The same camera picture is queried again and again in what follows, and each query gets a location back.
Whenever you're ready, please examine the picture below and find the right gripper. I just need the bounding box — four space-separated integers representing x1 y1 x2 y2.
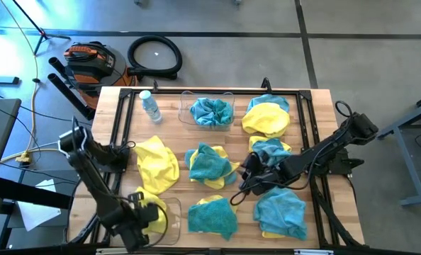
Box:
240 152 291 196

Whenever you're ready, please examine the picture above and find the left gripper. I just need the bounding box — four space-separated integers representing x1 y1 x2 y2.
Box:
127 191 160 232

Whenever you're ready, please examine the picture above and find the blue microfiber towel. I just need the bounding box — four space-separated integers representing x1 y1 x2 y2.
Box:
187 197 239 242
184 148 238 187
251 137 292 167
253 186 309 242
189 97 235 127
246 93 291 114
188 142 232 182

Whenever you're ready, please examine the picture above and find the clear plastic basket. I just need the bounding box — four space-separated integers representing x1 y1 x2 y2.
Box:
134 196 182 247
177 90 237 132

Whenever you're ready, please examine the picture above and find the clear plastic water bottle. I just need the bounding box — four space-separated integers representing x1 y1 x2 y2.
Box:
138 89 164 125

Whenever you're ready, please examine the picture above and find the white paper sheet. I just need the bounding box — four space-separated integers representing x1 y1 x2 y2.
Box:
17 178 62 232

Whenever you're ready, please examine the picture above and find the black vacuum wand tube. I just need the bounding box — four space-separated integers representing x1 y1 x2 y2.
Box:
47 56 72 77
47 73 96 120

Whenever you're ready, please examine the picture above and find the orange black shop vacuum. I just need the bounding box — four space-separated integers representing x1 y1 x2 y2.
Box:
63 41 140 109

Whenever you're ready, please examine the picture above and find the black tripod stand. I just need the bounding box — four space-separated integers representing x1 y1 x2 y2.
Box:
11 0 72 56

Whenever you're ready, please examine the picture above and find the silver metal bracket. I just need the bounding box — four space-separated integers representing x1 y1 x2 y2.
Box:
294 249 335 255

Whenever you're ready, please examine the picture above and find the grey metal desk frame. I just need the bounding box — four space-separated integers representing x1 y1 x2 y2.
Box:
376 90 421 207

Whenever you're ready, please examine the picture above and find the black vacuum hose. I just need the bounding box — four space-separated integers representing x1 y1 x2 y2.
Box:
127 34 184 81

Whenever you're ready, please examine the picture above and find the yellow extension cord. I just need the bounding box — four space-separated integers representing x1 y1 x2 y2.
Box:
0 0 61 164

